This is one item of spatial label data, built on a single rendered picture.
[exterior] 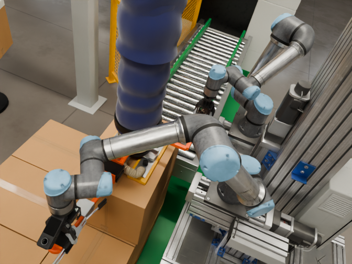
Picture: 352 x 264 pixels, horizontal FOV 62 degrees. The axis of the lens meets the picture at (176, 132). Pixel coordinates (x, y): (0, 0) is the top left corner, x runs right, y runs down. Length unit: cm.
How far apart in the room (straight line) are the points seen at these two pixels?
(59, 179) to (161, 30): 57
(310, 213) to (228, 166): 82
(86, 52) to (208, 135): 211
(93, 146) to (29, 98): 249
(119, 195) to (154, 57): 68
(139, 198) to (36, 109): 208
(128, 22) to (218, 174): 57
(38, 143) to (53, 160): 19
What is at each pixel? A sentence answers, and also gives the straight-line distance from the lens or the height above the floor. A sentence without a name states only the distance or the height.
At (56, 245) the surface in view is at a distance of 118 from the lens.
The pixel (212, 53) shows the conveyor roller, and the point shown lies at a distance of 346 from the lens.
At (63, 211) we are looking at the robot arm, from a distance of 100.
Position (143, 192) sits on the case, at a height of 97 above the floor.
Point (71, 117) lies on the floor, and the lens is 318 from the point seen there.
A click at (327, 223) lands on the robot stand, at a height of 100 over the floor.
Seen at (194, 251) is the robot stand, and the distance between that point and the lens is 221.
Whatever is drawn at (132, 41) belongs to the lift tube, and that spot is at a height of 167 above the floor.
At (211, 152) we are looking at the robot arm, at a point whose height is 156.
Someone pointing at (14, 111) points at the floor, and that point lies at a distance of 332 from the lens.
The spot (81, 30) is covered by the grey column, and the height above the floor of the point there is 87.
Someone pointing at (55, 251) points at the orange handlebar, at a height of 111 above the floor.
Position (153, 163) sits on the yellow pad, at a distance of 154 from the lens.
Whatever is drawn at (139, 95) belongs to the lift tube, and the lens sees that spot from 120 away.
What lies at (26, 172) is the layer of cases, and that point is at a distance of 209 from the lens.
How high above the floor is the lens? 219
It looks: 45 degrees down
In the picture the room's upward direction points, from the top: 15 degrees clockwise
